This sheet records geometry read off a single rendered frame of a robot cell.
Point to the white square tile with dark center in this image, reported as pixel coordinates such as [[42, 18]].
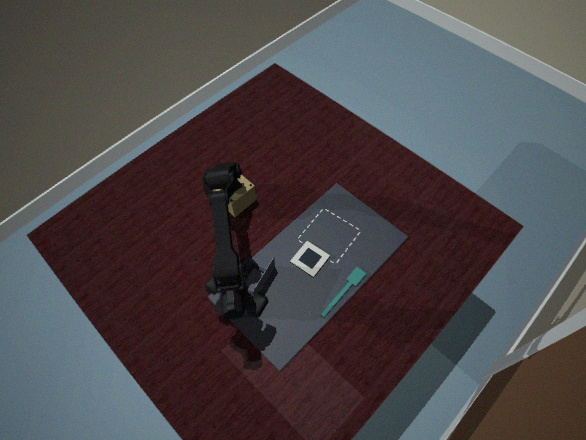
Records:
[[310, 258]]

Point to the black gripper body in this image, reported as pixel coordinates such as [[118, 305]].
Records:
[[254, 306]]

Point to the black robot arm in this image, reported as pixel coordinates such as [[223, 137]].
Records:
[[226, 267]]

